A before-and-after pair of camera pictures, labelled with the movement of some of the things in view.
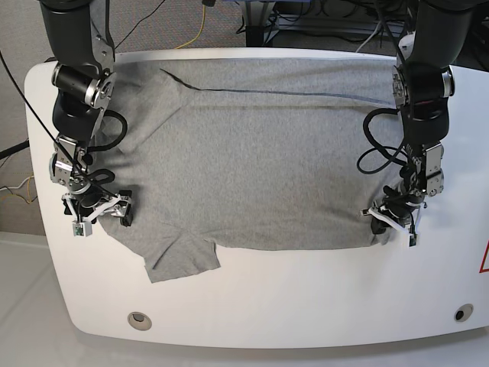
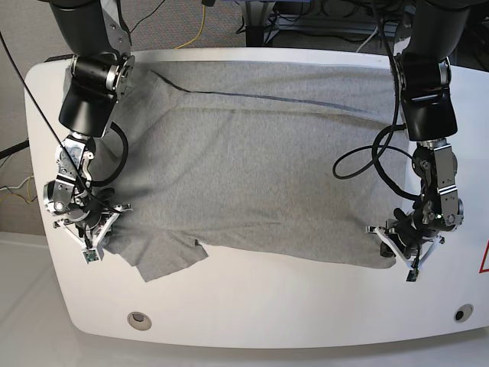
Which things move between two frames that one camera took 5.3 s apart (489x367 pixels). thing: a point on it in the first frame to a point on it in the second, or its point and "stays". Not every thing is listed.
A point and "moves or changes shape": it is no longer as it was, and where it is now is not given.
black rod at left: [4, 154] stays
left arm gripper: [401, 207] to [405, 236]
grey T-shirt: [247, 152] moves or changes shape
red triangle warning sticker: [484, 259] stays
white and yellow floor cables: [29, 186] stays
